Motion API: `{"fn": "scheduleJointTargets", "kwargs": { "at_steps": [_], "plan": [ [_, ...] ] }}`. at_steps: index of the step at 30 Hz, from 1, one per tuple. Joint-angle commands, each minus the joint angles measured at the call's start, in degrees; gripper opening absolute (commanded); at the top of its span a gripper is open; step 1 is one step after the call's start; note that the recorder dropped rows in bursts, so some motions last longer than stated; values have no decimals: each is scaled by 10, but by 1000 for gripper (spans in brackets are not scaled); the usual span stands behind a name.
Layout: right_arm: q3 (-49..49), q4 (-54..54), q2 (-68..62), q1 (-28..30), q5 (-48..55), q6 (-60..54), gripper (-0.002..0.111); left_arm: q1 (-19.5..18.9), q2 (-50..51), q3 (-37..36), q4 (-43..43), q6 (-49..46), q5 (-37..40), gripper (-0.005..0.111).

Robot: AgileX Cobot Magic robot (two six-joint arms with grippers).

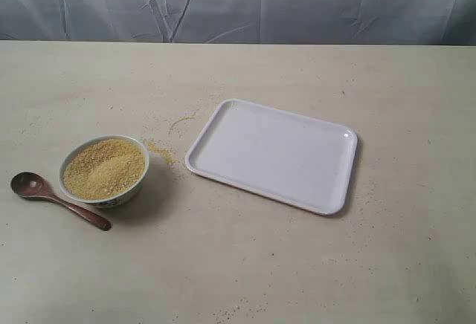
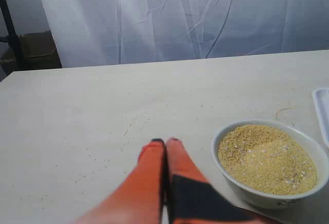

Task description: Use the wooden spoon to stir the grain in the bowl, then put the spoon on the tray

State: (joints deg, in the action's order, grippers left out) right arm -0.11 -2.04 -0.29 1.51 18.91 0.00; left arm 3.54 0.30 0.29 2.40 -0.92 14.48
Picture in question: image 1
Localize brown wooden spoon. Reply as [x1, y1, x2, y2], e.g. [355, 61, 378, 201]
[10, 172, 112, 231]

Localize white wrinkled backdrop curtain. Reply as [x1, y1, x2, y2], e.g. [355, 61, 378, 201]
[1, 0, 475, 45]

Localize white patterned ceramic bowl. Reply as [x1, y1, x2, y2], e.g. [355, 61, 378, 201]
[59, 135, 149, 209]

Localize white rectangular plastic tray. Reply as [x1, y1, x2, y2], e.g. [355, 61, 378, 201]
[185, 99, 358, 216]

